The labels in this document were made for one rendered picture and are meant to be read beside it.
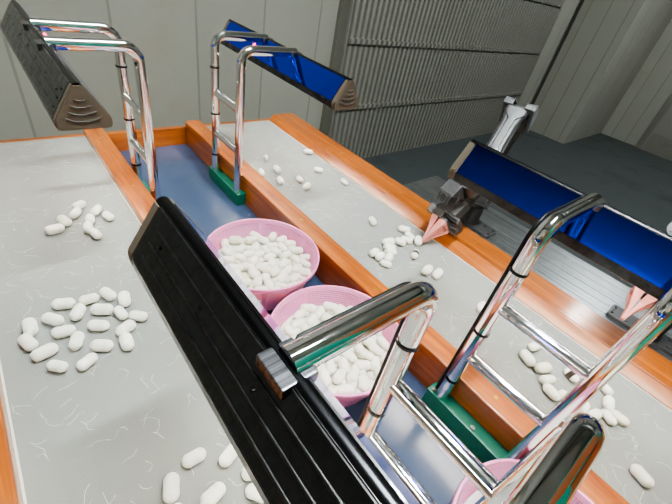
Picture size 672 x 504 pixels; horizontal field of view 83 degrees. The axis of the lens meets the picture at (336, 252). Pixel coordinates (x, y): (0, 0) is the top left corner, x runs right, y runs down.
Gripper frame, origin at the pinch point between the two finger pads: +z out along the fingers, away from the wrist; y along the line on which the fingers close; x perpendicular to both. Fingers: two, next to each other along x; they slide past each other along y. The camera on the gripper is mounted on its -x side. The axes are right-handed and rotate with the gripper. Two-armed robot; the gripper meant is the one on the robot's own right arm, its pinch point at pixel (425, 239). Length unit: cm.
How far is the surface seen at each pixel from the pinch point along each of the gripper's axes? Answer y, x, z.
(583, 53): -153, 283, -361
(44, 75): -38, -73, 35
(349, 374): 21, -29, 36
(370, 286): 7.3, -18.8, 21.0
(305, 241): -13.8, -20.3, 23.9
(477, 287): 19.3, 1.2, 1.6
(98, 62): -170, -26, 32
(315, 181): -41.4, -3.7, 7.3
